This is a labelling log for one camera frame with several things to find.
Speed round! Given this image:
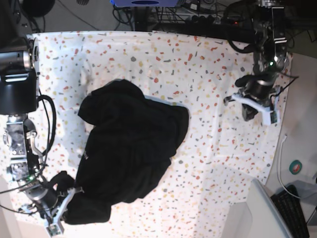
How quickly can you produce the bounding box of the white cable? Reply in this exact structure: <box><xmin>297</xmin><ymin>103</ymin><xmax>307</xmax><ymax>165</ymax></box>
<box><xmin>276</xmin><ymin>134</ymin><xmax>301</xmax><ymax>199</ymax></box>

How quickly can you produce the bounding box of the terrazzo patterned tablecloth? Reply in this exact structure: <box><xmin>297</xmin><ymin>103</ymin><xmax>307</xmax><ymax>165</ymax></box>
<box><xmin>36</xmin><ymin>31</ymin><xmax>281</xmax><ymax>238</ymax></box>

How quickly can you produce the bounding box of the green tape roll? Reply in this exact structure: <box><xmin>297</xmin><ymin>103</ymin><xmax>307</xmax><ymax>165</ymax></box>
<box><xmin>289</xmin><ymin>160</ymin><xmax>303</xmax><ymax>175</ymax></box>

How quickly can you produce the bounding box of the black power strip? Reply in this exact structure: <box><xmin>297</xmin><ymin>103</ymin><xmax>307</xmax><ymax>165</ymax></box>
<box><xmin>188</xmin><ymin>14</ymin><xmax>244</xmax><ymax>25</ymax></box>

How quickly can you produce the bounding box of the black t-shirt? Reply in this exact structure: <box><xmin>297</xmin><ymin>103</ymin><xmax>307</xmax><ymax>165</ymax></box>
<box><xmin>65</xmin><ymin>79</ymin><xmax>189</xmax><ymax>225</ymax></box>

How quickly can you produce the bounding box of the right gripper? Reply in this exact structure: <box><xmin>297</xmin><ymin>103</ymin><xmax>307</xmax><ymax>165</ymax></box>
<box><xmin>17</xmin><ymin>171</ymin><xmax>84</xmax><ymax>224</ymax></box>

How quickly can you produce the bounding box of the white bin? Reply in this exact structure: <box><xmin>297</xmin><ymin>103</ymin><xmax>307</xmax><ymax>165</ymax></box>
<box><xmin>222</xmin><ymin>179</ymin><xmax>292</xmax><ymax>238</ymax></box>

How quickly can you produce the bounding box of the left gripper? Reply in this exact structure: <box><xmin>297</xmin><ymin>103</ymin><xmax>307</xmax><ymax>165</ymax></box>
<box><xmin>223</xmin><ymin>73</ymin><xmax>278</xmax><ymax>124</ymax></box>

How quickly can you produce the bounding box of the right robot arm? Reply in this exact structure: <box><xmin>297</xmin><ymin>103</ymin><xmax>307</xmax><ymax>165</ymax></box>
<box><xmin>0</xmin><ymin>36</ymin><xmax>83</xmax><ymax>229</ymax></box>

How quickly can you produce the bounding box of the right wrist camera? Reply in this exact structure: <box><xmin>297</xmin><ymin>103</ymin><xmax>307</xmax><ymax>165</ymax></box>
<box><xmin>45</xmin><ymin>222</ymin><xmax>64</xmax><ymax>238</ymax></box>

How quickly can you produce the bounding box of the black keyboard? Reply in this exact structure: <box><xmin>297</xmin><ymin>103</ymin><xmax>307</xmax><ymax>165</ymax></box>
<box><xmin>270</xmin><ymin>190</ymin><xmax>310</xmax><ymax>238</ymax></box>

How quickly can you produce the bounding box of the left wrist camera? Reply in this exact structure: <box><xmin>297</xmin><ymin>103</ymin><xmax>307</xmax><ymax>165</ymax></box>
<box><xmin>268</xmin><ymin>110</ymin><xmax>280</xmax><ymax>125</ymax></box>

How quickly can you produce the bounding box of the blue box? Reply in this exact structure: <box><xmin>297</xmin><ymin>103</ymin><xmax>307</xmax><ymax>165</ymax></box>
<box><xmin>110</xmin><ymin>0</ymin><xmax>185</xmax><ymax>7</ymax></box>

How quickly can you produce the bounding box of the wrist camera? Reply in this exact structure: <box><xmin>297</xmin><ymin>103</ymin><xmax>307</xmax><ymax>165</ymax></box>
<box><xmin>268</xmin><ymin>110</ymin><xmax>280</xmax><ymax>125</ymax></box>
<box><xmin>45</xmin><ymin>222</ymin><xmax>64</xmax><ymax>238</ymax></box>

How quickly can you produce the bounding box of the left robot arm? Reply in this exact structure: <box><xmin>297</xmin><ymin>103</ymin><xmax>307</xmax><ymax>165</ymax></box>
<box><xmin>223</xmin><ymin>0</ymin><xmax>298</xmax><ymax>125</ymax></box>

